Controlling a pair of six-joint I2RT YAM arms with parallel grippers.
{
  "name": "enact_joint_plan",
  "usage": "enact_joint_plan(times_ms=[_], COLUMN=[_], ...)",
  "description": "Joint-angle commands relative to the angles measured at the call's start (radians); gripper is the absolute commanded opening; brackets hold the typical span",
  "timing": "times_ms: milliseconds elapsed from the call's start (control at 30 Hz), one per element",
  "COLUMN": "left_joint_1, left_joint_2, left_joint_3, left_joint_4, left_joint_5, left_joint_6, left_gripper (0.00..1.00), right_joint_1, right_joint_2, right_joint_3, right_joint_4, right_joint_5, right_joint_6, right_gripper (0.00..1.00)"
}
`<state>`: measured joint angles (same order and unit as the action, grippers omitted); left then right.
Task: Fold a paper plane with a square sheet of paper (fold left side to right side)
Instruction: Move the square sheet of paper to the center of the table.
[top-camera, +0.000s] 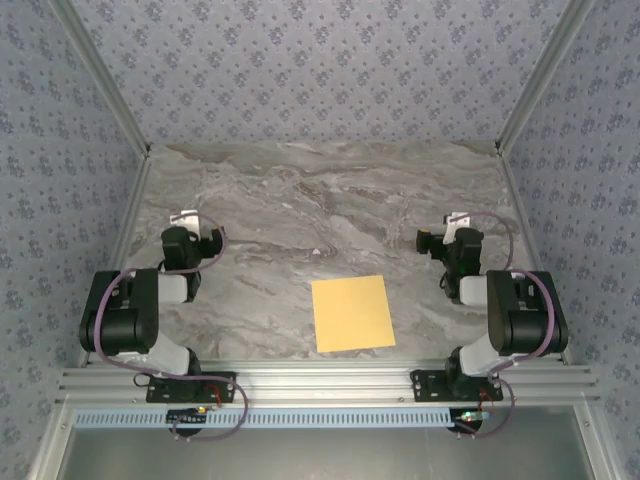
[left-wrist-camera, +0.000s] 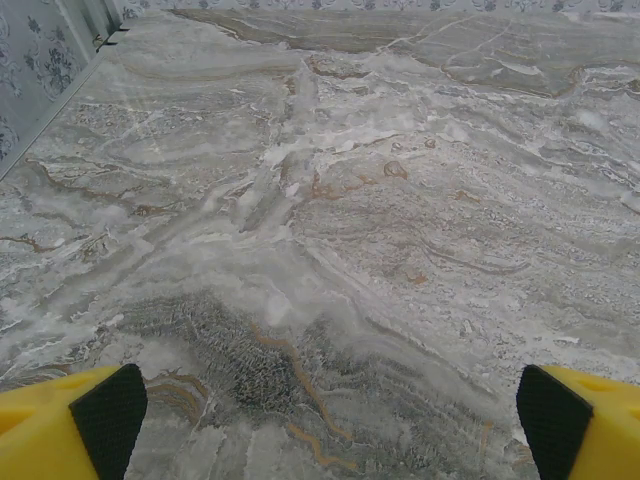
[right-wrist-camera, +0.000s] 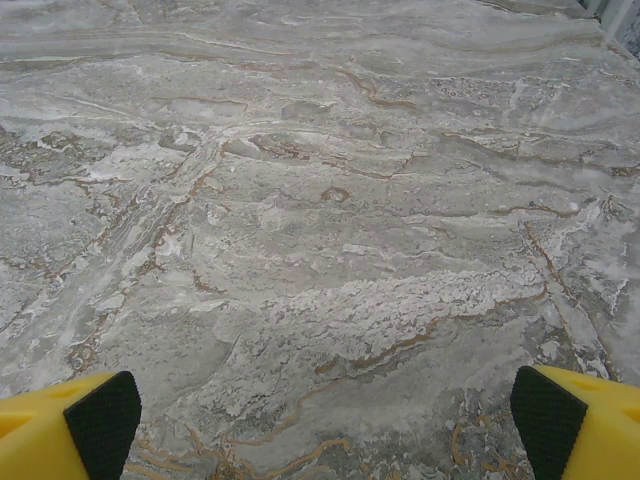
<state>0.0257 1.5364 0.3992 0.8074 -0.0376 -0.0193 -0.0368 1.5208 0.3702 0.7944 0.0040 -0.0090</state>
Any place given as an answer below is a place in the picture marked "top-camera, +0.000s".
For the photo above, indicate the yellow paper sheet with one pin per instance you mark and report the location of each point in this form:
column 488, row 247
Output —
column 352, row 315

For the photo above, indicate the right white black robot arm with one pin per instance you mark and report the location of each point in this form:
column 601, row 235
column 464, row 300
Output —
column 525, row 325

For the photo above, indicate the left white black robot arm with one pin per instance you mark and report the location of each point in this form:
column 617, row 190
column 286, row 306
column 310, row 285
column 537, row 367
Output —
column 135, row 310

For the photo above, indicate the grey metal sheet panel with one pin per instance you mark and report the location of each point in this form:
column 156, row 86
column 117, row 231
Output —
column 320, row 457

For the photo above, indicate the black controller board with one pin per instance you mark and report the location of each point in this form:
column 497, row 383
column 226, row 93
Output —
column 187, row 416
column 470, row 416

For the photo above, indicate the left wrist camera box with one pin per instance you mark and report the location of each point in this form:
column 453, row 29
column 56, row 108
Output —
column 186, row 220

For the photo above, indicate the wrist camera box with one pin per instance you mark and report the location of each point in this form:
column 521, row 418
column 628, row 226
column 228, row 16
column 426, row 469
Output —
column 457, row 220
column 186, row 220

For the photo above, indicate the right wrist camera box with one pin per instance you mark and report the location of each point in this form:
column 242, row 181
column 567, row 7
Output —
column 457, row 220

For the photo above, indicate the aluminium side rail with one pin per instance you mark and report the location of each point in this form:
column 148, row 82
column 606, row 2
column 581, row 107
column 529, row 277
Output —
column 132, row 210
column 520, row 210

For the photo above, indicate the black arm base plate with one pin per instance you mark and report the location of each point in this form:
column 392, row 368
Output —
column 222, row 378
column 425, row 387

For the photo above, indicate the aluminium cross rail frame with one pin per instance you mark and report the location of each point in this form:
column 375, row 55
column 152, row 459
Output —
column 320, row 382

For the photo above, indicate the aluminium upright post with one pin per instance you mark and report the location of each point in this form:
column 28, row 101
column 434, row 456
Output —
column 106, row 75
column 540, row 75

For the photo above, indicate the aluminium lower frame bar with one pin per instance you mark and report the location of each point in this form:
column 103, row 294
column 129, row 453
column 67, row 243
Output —
column 597, row 450
column 50, row 450

